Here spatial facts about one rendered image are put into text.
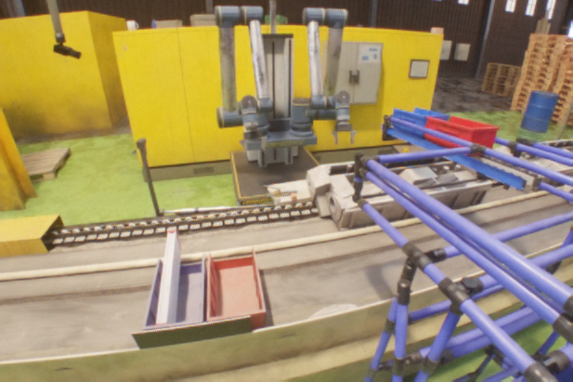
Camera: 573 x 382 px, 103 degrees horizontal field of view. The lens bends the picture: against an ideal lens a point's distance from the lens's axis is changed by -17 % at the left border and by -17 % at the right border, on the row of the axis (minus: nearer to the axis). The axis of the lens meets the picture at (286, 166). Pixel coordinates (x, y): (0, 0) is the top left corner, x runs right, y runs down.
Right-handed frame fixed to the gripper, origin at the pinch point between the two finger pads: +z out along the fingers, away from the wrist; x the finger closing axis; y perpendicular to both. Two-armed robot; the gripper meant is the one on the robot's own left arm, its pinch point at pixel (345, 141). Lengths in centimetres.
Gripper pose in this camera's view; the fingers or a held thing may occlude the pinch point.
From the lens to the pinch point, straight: 215.4
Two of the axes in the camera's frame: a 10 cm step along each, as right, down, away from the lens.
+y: 2.3, 0.1, -9.7
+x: 9.7, -0.7, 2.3
